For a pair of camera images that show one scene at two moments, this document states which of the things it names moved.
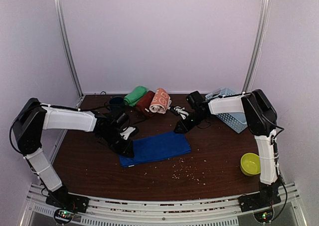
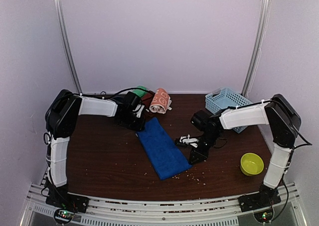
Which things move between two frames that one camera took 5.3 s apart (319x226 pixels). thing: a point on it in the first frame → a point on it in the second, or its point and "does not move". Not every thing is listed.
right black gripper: (186, 127) → (202, 156)
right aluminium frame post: (260, 40) does not move
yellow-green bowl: (250, 164) does not move
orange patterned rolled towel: (161, 101) does not move
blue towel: (156, 147) → (163, 150)
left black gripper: (125, 148) → (139, 127)
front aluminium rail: (220, 212) does not move
